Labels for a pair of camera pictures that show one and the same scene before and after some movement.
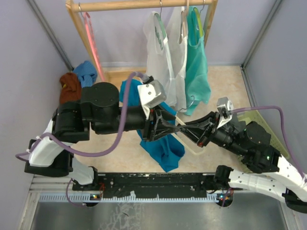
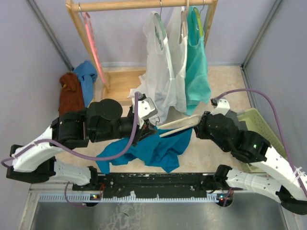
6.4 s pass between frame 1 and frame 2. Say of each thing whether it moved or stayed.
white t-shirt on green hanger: stayed
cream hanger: moved
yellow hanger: stayed
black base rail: stayed
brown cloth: stayed
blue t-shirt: moved
